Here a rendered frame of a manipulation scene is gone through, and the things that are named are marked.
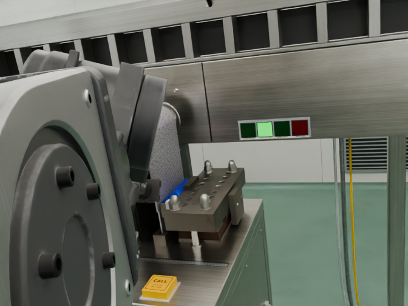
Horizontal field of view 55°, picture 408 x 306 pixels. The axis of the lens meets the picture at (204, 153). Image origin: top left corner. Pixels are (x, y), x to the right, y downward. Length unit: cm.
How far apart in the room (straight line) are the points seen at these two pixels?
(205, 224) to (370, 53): 73
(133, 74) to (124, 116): 3
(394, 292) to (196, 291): 100
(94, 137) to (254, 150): 377
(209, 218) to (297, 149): 276
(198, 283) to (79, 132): 96
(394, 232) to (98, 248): 159
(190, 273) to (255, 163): 291
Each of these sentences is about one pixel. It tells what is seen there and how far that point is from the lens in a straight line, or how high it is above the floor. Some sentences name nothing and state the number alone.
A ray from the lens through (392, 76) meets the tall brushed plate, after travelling 136.
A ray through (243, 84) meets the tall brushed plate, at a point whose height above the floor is 135.
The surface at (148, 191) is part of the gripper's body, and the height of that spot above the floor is 112.
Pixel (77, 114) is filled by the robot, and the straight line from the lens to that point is 16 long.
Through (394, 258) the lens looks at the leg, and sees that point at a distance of 177.
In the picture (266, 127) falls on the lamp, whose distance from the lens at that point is 140.
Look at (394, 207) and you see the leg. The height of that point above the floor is 82.
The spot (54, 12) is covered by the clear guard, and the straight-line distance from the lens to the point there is 171.
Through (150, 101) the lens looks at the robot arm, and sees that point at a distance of 29.
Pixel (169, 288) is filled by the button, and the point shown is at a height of 92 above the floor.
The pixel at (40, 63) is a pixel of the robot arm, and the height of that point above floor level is 151.
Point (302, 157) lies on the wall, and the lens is 388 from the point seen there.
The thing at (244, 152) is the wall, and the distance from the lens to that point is 396.
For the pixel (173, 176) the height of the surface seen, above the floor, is 107.
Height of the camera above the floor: 152
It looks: 16 degrees down
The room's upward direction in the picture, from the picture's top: 8 degrees counter-clockwise
